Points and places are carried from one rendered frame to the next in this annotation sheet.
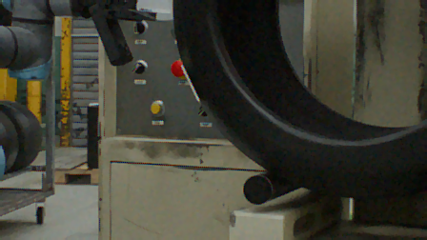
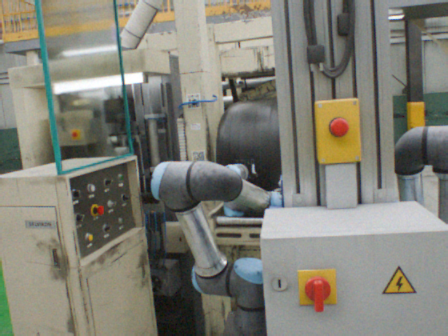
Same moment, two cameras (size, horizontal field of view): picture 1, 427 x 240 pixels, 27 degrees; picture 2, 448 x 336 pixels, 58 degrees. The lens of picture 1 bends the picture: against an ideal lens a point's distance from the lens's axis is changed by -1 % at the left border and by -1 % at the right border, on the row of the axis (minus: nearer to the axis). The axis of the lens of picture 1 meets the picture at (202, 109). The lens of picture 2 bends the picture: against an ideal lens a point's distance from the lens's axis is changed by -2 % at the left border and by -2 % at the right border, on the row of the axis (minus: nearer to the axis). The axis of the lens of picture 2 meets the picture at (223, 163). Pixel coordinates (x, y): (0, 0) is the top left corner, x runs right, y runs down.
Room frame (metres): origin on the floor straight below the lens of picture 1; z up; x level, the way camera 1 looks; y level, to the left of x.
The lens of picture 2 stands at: (1.80, 1.84, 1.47)
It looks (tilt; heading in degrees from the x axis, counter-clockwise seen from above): 8 degrees down; 265
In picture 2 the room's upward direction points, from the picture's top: 5 degrees counter-clockwise
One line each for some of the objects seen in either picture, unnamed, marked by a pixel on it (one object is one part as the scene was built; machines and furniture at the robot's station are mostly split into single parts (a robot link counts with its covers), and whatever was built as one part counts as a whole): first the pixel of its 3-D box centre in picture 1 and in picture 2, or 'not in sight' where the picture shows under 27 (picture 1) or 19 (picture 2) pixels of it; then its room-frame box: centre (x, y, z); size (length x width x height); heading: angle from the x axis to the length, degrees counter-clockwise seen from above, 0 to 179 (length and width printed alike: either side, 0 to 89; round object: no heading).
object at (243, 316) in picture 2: not in sight; (255, 313); (1.61, 0.53, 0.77); 0.15 x 0.15 x 0.10
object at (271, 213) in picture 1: (292, 214); (249, 233); (1.51, -0.15, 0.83); 0.36 x 0.09 x 0.06; 157
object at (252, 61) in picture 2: not in sight; (278, 59); (1.23, -0.50, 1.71); 0.61 x 0.25 x 0.15; 157
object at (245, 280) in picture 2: not in sight; (250, 281); (1.62, 0.53, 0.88); 0.13 x 0.12 x 0.14; 148
